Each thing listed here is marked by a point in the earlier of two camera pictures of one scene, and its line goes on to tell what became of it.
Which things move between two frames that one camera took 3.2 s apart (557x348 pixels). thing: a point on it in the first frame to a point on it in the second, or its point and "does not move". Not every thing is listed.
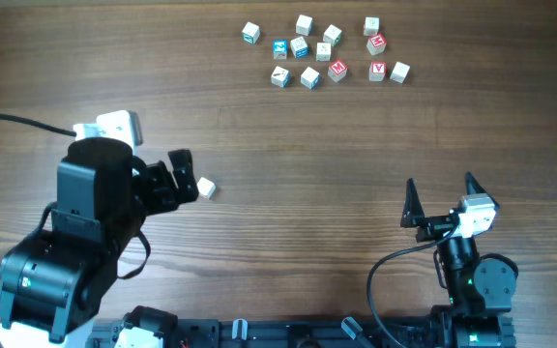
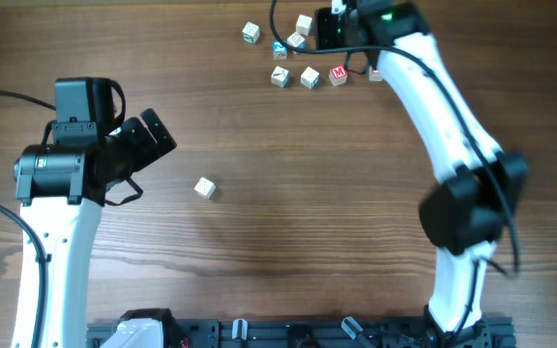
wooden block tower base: x=206 y=188 does not move
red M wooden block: x=337 y=71 does not move
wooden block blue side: x=309 y=77 does not move
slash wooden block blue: x=280 y=77 does not move
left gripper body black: x=154 y=192 to x=134 y=148
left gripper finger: x=185 y=178 to x=163 y=139
